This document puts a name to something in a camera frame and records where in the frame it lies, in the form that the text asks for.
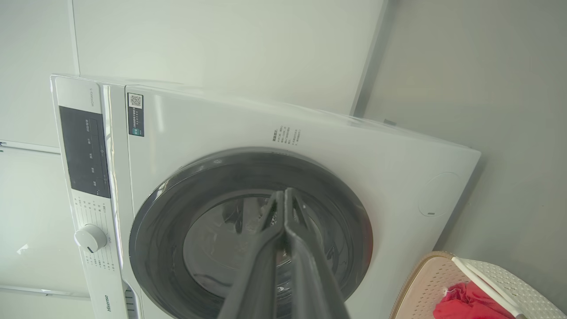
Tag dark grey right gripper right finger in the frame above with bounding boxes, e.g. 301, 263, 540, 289
283, 188, 351, 319

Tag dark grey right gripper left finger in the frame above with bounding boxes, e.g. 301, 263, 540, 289
218, 191, 285, 319

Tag beige perforated plastic laundry basket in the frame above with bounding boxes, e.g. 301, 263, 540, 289
390, 251, 567, 319

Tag round dark washing machine door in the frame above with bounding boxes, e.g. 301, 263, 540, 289
128, 148, 373, 319

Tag round white filter cover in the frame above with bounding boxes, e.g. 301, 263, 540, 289
417, 172, 464, 218

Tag white front-load washing machine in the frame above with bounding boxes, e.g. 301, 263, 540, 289
50, 74, 482, 319

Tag red and white garment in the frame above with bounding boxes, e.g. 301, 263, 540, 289
433, 281, 517, 319

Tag white washing machine dial knob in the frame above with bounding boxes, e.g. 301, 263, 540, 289
74, 224, 108, 254

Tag dark label sticker with QR code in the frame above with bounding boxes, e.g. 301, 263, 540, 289
128, 93, 145, 137

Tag black washing machine display panel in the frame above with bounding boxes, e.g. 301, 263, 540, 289
59, 105, 112, 199

